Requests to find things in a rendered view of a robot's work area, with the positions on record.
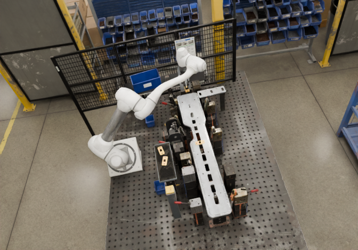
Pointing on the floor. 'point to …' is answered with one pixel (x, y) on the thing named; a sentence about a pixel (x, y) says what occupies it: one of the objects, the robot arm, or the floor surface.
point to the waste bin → (332, 16)
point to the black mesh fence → (149, 65)
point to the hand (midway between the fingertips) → (186, 86)
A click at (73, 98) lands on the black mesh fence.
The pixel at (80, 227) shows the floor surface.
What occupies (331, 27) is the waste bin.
